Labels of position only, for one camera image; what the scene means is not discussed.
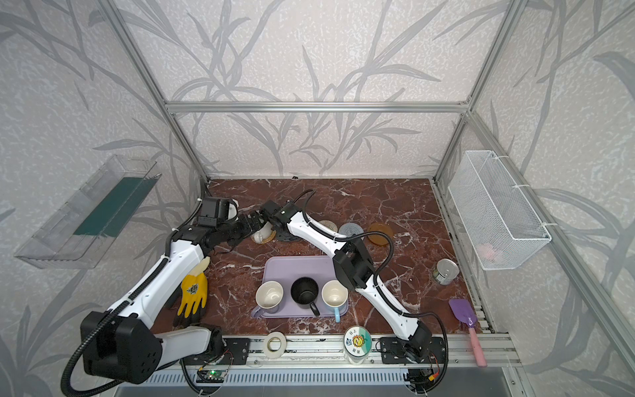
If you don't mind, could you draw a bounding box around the yellow work glove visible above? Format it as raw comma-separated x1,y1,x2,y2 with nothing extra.
173,256,211,328

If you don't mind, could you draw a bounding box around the clear plastic wall bin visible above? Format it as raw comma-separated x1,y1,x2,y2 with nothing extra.
15,155,161,270

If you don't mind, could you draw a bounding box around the white mug blue handle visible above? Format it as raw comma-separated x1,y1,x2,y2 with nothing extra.
321,280,348,323

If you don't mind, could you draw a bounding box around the black mug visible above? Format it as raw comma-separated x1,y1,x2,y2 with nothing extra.
291,277,321,317

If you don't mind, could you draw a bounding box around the small clear cup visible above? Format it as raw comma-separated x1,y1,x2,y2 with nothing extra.
433,259,461,286

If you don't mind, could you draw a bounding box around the pink purple spatula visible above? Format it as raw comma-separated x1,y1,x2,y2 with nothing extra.
449,299,488,367

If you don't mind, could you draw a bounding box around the white tape roll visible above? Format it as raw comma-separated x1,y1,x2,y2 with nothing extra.
263,332,287,360

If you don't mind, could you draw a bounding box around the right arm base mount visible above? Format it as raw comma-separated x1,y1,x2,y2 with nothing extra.
375,336,447,365

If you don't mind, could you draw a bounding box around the white wire mesh basket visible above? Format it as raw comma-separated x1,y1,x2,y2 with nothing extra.
448,151,552,271

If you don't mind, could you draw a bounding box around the amber brown coaster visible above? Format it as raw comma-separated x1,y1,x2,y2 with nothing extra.
367,223,394,246

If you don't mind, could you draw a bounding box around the pink object in basket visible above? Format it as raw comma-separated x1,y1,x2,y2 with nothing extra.
478,243,499,261

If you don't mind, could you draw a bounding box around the grey round coaster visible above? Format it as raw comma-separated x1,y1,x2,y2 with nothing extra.
338,223,364,238

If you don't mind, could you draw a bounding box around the round lidded container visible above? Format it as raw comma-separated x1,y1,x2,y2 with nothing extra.
343,326,372,364

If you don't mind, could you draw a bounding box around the beige spiral woven coaster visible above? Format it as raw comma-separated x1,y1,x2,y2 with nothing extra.
319,220,338,233

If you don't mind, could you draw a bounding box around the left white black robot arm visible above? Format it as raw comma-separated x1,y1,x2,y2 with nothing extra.
61,198,266,396

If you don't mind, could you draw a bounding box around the lavender plastic tray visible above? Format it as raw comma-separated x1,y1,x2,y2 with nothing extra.
251,256,349,323

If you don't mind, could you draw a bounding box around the aluminium front rail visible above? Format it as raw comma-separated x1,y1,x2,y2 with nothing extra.
101,333,522,371

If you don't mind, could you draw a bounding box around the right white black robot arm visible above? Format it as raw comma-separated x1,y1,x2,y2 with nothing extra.
256,201,449,363

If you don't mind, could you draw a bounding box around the woven cork coaster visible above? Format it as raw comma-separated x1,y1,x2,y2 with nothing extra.
251,231,276,245

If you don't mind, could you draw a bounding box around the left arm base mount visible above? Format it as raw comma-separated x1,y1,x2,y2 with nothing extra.
185,337,251,367

